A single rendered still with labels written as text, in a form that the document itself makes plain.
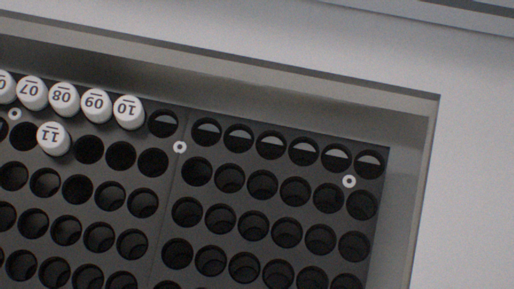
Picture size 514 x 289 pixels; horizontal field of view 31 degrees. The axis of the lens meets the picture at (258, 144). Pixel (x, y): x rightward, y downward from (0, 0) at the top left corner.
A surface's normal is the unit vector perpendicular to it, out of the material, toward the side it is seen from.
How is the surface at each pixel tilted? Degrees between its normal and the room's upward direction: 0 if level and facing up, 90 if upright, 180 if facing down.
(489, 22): 90
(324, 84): 90
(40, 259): 0
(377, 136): 0
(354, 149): 0
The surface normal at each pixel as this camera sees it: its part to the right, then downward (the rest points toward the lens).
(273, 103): 0.00, -0.29
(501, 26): -0.21, 0.94
